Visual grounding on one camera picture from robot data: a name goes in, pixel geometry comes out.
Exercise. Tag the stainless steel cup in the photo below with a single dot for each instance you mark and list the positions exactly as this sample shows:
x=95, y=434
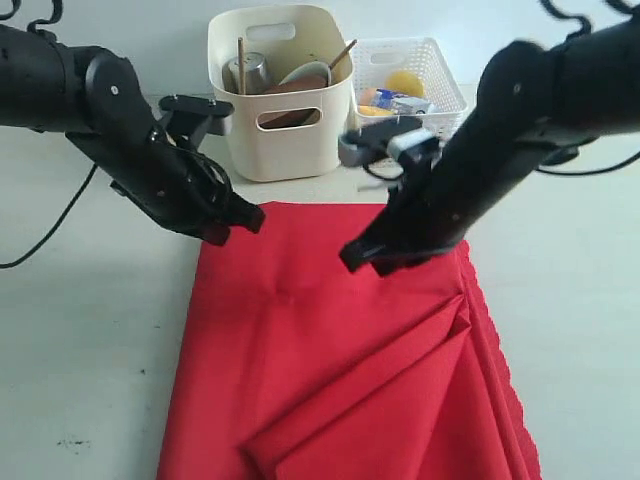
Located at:
x=257, y=75

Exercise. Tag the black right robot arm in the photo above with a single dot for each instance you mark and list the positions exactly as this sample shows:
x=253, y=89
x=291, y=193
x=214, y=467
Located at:
x=535, y=109

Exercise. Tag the red table cloth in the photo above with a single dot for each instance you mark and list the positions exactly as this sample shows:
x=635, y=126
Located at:
x=293, y=368

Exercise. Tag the yellow cheese wedge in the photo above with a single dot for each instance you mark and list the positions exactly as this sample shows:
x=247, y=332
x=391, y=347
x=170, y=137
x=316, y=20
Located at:
x=374, y=111

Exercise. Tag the pale green bowl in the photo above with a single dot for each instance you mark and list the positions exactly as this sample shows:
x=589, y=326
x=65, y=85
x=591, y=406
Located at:
x=314, y=68

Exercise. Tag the large cream plastic bin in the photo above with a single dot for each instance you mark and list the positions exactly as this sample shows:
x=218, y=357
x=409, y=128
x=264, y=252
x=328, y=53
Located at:
x=289, y=135

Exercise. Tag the wooden chopstick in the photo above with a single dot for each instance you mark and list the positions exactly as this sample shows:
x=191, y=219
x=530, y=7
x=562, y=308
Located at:
x=342, y=54
x=241, y=66

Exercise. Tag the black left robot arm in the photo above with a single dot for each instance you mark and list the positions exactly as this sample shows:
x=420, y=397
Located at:
x=93, y=97

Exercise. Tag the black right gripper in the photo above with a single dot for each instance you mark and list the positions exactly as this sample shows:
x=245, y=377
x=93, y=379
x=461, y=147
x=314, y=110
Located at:
x=434, y=205

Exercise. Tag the yellow lemon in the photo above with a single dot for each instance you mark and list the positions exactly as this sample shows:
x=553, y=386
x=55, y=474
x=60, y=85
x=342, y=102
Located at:
x=405, y=82

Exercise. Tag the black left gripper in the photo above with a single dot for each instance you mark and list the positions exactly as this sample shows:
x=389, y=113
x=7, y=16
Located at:
x=180, y=189

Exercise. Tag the brown egg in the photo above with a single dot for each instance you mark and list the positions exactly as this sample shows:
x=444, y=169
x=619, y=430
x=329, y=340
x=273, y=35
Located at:
x=367, y=96

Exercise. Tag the white perforated plastic basket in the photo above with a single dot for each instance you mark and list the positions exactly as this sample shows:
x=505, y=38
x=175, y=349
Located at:
x=374, y=60

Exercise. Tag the brown wooden plate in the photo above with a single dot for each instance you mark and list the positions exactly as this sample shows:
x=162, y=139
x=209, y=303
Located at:
x=295, y=87

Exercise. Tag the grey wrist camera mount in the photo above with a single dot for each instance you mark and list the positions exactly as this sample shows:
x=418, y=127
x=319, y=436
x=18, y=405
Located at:
x=387, y=138

